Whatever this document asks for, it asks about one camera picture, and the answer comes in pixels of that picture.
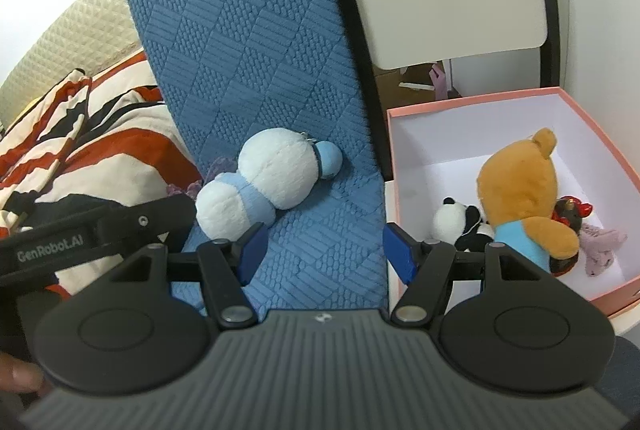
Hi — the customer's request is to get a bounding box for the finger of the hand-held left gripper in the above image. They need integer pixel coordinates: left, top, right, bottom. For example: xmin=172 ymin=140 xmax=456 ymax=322
xmin=95 ymin=197 xmax=197 ymax=256

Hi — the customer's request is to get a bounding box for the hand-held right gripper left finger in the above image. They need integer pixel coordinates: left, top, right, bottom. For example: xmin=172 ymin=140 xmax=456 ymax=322
xmin=107 ymin=221 xmax=271 ymax=328

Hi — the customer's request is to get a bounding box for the person's left hand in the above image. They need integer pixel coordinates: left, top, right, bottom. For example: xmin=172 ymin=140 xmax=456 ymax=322
xmin=0 ymin=352 xmax=49 ymax=395

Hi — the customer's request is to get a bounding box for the red black toy figurine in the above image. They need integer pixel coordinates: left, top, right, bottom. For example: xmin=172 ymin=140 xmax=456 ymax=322
xmin=547 ymin=196 xmax=594 ymax=276

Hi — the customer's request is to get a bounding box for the small panda plush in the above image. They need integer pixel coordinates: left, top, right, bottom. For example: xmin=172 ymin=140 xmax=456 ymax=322
xmin=431 ymin=196 xmax=496 ymax=253

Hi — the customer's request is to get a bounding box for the blue quilted cushion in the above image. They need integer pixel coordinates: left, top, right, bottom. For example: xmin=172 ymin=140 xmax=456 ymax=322
xmin=121 ymin=0 xmax=391 ymax=317

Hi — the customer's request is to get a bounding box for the small pink item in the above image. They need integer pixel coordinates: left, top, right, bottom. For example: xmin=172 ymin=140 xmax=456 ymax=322
xmin=430 ymin=63 xmax=454 ymax=100

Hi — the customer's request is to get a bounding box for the white blue penguin plush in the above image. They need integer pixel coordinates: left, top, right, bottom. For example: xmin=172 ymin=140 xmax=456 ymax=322
xmin=195 ymin=127 xmax=344 ymax=241

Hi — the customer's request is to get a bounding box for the pink storage box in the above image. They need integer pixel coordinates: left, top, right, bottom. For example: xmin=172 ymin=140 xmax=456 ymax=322
xmin=385 ymin=86 xmax=640 ymax=317

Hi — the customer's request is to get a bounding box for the purple knitted item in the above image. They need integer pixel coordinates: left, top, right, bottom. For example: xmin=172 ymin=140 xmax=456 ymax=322
xmin=165 ymin=157 xmax=238 ymax=197

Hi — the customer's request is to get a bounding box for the dark blue cloth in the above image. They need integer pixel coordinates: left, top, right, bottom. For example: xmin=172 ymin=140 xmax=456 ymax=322
xmin=597 ymin=335 xmax=640 ymax=416

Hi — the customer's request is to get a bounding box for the white cabinet black trim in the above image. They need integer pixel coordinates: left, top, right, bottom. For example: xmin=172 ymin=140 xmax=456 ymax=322
xmin=546 ymin=0 xmax=640 ymax=161

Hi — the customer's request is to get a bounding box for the red black striped blanket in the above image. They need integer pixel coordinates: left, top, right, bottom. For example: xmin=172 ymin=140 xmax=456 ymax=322
xmin=0 ymin=48 xmax=203 ymax=301

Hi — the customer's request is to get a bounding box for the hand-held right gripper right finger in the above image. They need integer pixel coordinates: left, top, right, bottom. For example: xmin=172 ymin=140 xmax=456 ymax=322
xmin=382 ymin=223 xmax=543 ymax=326

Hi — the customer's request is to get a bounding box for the brown bear plush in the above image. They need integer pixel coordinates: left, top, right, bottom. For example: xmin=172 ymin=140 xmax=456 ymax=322
xmin=475 ymin=127 xmax=583 ymax=273

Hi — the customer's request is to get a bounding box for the brown cardboard box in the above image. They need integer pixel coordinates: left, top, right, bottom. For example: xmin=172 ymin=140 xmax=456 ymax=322
xmin=372 ymin=63 xmax=451 ymax=111

